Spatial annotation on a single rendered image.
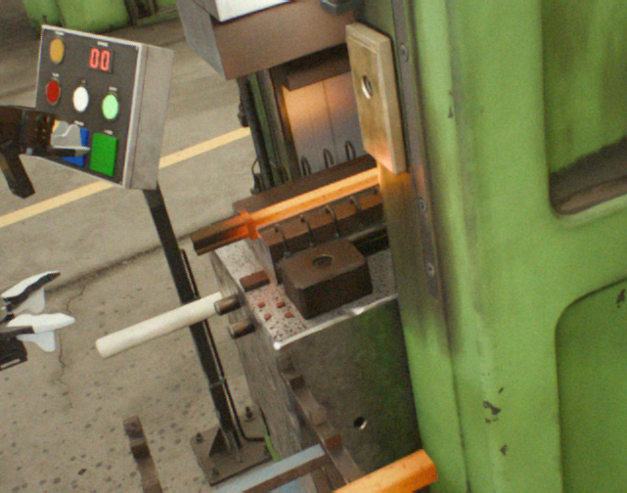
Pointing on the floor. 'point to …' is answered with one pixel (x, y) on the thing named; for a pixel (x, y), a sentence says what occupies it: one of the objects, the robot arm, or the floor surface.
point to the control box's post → (186, 301)
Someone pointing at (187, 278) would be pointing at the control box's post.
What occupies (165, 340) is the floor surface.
